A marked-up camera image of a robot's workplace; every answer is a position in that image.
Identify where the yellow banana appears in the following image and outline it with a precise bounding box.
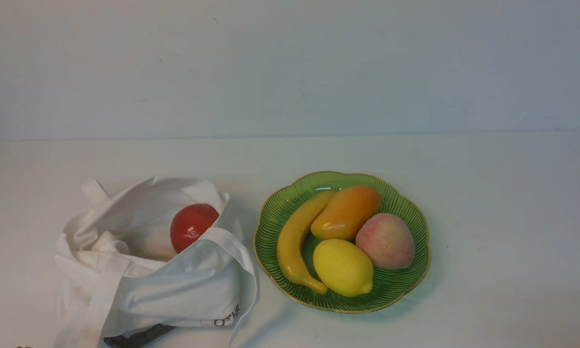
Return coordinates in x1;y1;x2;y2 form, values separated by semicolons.
277;191;336;295

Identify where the white cloth bag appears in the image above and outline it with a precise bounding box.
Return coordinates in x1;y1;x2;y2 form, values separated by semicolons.
53;177;259;348

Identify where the green ribbed glass plate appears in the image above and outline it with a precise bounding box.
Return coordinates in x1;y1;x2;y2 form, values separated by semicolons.
253;171;431;314

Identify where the yellow lemon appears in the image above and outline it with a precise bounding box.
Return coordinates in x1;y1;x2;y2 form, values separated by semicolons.
312;239;374;297

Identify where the red apple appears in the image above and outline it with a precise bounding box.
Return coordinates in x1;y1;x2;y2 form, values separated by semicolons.
170;203;219;254

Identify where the pink peach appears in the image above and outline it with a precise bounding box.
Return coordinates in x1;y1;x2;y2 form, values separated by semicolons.
355;212;415;270

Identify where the orange mango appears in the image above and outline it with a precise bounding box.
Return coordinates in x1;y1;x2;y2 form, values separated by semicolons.
311;186;381;241

